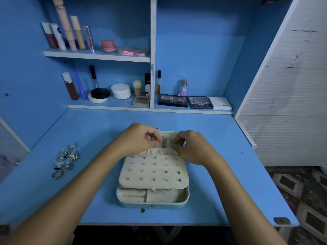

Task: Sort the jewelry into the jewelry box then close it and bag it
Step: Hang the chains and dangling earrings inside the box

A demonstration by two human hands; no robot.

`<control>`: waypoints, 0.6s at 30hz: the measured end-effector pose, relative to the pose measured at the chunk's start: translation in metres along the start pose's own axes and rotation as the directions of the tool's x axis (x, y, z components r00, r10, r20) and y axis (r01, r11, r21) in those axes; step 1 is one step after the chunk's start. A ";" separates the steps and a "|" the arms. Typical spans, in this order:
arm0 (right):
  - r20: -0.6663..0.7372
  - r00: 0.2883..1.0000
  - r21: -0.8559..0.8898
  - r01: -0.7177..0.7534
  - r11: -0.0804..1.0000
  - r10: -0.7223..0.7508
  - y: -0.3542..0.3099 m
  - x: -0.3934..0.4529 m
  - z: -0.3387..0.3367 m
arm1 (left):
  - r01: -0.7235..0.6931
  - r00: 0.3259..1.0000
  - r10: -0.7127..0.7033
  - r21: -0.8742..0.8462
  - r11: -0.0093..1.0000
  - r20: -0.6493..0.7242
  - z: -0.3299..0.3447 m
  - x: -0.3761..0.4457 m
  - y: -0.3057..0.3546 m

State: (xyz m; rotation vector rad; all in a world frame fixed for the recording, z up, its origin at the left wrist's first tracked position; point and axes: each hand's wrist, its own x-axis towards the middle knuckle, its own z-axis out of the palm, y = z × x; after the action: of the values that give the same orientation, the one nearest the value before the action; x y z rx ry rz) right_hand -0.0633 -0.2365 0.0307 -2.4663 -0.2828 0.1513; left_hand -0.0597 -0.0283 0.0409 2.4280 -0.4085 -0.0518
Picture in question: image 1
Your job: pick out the person's right hand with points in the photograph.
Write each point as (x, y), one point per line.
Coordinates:
(196, 149)

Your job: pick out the person's left hand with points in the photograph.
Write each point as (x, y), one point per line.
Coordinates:
(137, 140)

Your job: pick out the cream jewellery box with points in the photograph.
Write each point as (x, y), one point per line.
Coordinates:
(153, 176)

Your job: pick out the pile of silver rings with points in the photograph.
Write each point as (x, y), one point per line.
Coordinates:
(73, 156)

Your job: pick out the person's left forearm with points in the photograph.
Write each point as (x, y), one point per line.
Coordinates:
(59, 204)

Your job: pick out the person's right forearm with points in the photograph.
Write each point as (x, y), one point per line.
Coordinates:
(242, 206)

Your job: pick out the white flat box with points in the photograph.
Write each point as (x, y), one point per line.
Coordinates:
(220, 103)

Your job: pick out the person's dark clothing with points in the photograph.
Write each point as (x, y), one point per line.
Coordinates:
(153, 236)

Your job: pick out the square brown powder compact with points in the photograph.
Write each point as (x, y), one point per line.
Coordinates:
(141, 101)

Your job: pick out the black lettered eyeshadow palette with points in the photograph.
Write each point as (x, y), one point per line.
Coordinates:
(200, 102)

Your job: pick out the white round cream jar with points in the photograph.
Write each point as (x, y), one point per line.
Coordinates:
(121, 91)

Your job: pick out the dark eyeshadow palette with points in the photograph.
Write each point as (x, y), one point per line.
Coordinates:
(173, 101)

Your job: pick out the beige makeup sponge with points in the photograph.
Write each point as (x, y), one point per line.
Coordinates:
(137, 86)

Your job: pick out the black cosmetic bottle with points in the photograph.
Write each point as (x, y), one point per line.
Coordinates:
(147, 85)

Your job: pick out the white bowl black inside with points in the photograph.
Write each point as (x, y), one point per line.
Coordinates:
(99, 94)

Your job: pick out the thin dark cosmetic bottle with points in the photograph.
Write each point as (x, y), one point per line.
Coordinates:
(158, 83)

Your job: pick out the small pink perfume bottle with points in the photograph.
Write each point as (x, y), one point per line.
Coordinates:
(183, 89)

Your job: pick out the black makeup brush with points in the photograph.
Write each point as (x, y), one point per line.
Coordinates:
(93, 77)

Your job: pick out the blue cosmetic tube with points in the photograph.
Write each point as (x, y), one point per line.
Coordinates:
(79, 86)

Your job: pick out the brown lipstick tube white cap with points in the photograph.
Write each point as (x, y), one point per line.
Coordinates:
(70, 87)

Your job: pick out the pink flat compact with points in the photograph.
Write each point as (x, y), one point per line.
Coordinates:
(125, 52)
(140, 53)

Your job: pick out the white shelf unit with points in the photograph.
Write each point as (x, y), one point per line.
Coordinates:
(153, 48)

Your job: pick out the pink round jar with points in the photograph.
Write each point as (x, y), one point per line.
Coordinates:
(108, 46)

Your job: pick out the white slatted cabinet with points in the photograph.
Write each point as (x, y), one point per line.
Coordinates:
(286, 99)

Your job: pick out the short beige cosmetic tube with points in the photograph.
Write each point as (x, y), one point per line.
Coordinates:
(78, 34)

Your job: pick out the white framed marbled panel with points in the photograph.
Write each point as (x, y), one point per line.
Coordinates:
(9, 150)

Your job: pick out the white tube blue label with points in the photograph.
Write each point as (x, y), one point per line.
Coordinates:
(59, 38)

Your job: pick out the tall beige cosmetic tube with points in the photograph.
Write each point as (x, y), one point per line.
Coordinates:
(64, 23)

